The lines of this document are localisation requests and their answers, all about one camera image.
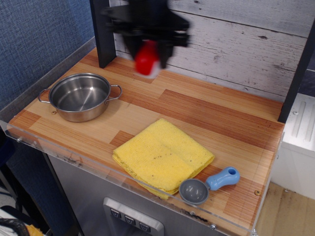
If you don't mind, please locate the clear acrylic guard rail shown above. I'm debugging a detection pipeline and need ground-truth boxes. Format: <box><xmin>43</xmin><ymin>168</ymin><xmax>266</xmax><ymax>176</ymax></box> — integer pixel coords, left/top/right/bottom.
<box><xmin>0</xmin><ymin>103</ymin><xmax>284</xmax><ymax>236</ymax></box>

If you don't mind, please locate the red and white toy sushi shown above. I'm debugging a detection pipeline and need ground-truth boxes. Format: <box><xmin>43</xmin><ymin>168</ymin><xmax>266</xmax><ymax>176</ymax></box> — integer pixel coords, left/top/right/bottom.
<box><xmin>134</xmin><ymin>40</ymin><xmax>160</xmax><ymax>79</ymax></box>

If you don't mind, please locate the silver toy cabinet front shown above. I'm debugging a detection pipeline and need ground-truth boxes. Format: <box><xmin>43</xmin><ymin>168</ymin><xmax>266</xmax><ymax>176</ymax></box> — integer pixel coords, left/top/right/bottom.
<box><xmin>47</xmin><ymin>155</ymin><xmax>239</xmax><ymax>236</ymax></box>

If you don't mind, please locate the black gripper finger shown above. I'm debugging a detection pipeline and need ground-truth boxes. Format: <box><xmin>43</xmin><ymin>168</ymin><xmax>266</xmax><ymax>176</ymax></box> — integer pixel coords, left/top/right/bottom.
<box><xmin>157</xmin><ymin>41</ymin><xmax>174</xmax><ymax>69</ymax></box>
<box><xmin>123</xmin><ymin>35</ymin><xmax>144</xmax><ymax>59</ymax></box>

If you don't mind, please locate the grey button control panel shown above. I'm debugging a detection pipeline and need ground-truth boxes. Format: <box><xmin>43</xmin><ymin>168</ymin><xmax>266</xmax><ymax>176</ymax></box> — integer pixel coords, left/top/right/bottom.
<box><xmin>103</xmin><ymin>197</ymin><xmax>164</xmax><ymax>236</ymax></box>

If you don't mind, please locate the stainless steel pot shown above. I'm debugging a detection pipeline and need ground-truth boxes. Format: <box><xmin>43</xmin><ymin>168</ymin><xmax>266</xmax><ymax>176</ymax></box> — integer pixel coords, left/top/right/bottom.
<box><xmin>38</xmin><ymin>73</ymin><xmax>123</xmax><ymax>122</ymax></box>

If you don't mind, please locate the black and yellow cable bundle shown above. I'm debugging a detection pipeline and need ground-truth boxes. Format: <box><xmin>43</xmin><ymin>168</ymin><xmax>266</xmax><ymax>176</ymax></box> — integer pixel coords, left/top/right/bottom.
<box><xmin>0</xmin><ymin>206</ymin><xmax>47</xmax><ymax>236</ymax></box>

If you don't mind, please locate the white ridged side counter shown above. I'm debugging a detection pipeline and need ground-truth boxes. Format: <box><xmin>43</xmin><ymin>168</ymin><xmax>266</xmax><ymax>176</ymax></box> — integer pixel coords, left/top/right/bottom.
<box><xmin>271</xmin><ymin>93</ymin><xmax>315</xmax><ymax>199</ymax></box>

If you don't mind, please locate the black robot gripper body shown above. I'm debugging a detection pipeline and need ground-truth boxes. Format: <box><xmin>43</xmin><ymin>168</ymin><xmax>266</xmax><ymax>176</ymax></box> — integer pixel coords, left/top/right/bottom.
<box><xmin>102</xmin><ymin>0</ymin><xmax>189</xmax><ymax>47</ymax></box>

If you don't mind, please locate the black vertical post left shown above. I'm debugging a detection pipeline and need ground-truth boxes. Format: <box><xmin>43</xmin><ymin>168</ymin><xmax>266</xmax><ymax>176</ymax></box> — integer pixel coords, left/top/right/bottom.
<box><xmin>90</xmin><ymin>0</ymin><xmax>116</xmax><ymax>68</ymax></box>

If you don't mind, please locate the black vertical post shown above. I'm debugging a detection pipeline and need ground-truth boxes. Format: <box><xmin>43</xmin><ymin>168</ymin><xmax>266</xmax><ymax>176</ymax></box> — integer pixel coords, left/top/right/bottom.
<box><xmin>90</xmin><ymin>0</ymin><xmax>116</xmax><ymax>68</ymax></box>
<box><xmin>278</xmin><ymin>25</ymin><xmax>315</xmax><ymax>123</ymax></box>

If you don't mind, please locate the yellow folded cloth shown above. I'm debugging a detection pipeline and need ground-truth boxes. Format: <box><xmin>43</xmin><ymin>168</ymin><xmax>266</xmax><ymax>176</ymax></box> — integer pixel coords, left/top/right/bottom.
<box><xmin>113</xmin><ymin>119</ymin><xmax>215</xmax><ymax>200</ymax></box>

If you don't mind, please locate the blue and grey toy scoop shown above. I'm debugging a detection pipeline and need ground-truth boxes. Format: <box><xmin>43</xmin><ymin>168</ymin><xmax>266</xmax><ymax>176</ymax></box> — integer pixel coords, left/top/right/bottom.
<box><xmin>179</xmin><ymin>167</ymin><xmax>240</xmax><ymax>206</ymax></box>

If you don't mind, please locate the black vertical post right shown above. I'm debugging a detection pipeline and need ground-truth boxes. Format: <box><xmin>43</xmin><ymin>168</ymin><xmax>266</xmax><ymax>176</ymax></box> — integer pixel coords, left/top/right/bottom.
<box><xmin>278</xmin><ymin>25</ymin><xmax>315</xmax><ymax>123</ymax></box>

